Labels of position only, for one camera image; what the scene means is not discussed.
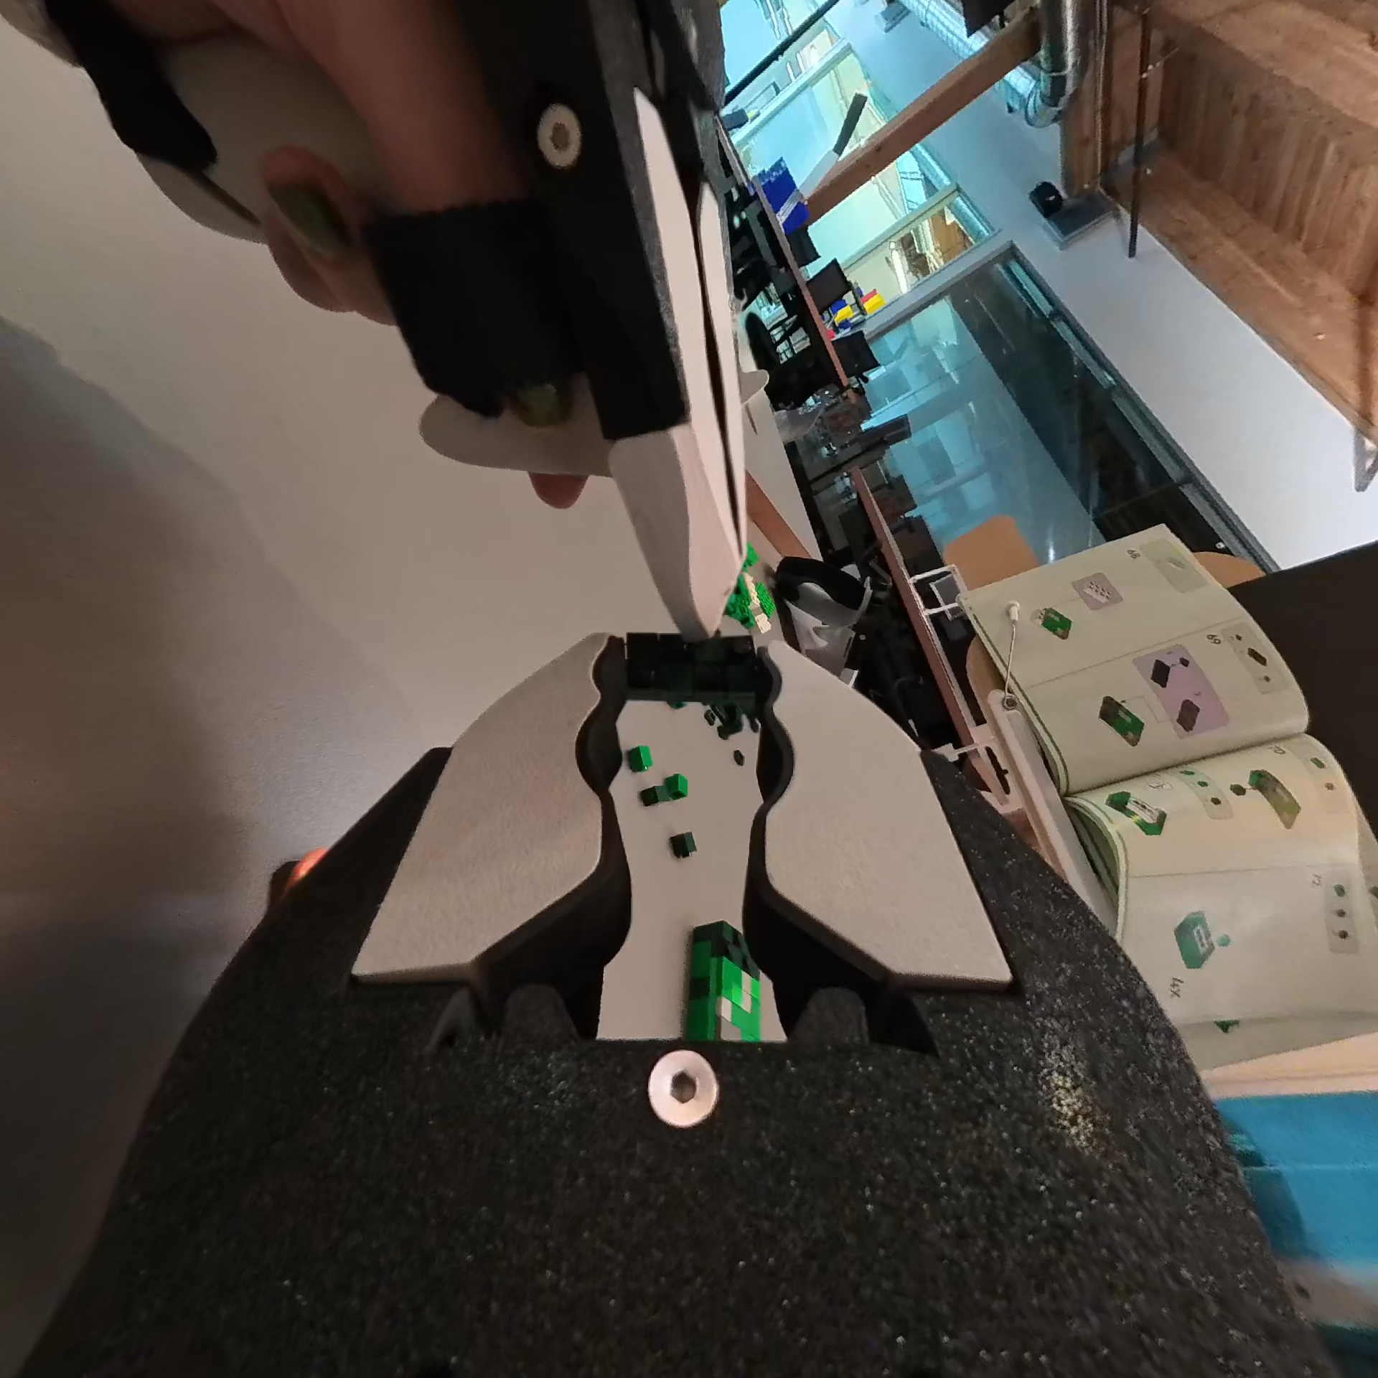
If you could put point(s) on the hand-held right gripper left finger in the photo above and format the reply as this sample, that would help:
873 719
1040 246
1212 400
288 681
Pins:
506 862

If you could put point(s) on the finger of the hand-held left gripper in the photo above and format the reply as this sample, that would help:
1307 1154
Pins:
678 518
724 355

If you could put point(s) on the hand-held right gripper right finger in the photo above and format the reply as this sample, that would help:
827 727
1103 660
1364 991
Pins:
872 862

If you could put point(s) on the dark green lego assembly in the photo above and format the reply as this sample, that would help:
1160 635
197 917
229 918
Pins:
657 668

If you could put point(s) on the pile of bright green lego pieces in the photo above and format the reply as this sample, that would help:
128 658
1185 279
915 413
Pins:
743 610

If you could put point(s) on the bright green lego brick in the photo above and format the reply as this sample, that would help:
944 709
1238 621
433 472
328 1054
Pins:
641 759
675 787

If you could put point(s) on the green and black lego block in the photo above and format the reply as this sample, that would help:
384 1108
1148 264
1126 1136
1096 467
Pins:
724 986

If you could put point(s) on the pile of dark green lego pieces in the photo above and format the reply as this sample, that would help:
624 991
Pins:
727 720

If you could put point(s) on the person's left hand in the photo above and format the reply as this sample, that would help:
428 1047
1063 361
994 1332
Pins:
410 109

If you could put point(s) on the white fin-shaped stand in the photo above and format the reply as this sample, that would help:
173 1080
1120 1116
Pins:
754 388

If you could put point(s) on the row of black office chairs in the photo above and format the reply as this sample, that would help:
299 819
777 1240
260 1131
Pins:
850 355

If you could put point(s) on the stack of coloured storage bins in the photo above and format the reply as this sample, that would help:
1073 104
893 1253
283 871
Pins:
850 312

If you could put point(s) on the black and grey headset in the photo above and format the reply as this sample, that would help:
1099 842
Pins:
819 592

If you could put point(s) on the orange brick separator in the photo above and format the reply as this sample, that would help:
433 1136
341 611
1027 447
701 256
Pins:
309 865

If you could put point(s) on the pale green instruction booklet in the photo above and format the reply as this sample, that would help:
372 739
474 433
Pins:
1216 905

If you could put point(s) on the black ceiling-mounted device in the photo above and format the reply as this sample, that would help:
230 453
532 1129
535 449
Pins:
1077 216

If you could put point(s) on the black panel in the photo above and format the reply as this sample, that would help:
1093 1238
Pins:
1336 647

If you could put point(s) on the silver ventilation duct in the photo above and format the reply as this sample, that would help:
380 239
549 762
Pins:
1050 65

